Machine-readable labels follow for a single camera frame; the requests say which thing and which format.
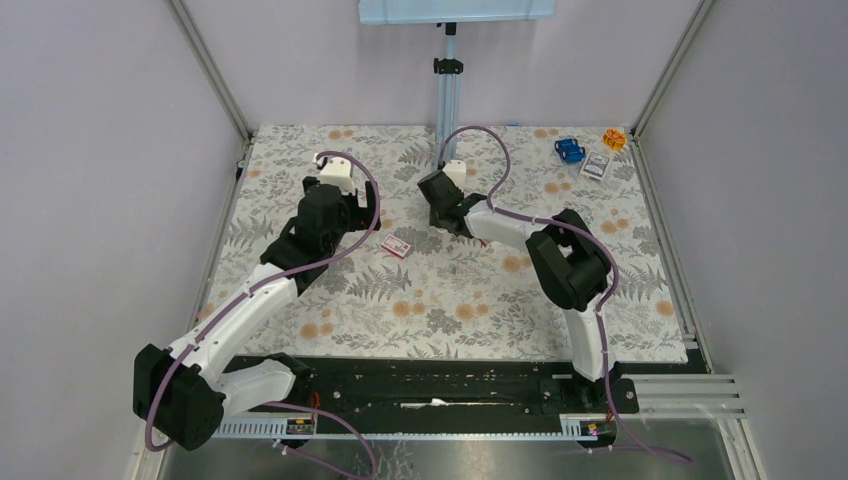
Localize orange round toy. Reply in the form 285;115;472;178
602;128;627;151

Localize floral patterned table mat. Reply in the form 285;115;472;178
200;125;686;363

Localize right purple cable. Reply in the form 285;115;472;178
437;125;694;465

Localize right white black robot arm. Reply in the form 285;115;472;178
418;170;614;412

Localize light blue tripod stand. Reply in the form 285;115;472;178
433;22;464;167

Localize purple cable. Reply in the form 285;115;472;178
437;125;694;465
144;150;384;454

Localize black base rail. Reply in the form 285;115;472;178
182;355;710;439

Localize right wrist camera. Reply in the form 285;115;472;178
441;159;467;190

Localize blue toy car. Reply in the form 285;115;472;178
554;138;586;164

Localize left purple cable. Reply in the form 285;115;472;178
144;150;384;454

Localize light blue board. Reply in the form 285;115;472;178
358;0;556;25

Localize red white staple box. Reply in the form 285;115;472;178
380;235;412;259

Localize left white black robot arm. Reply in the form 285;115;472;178
132;177;380;452

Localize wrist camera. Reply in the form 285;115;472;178
313;153;357;195
441;159;467;190

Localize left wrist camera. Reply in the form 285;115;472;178
313;153;357;195

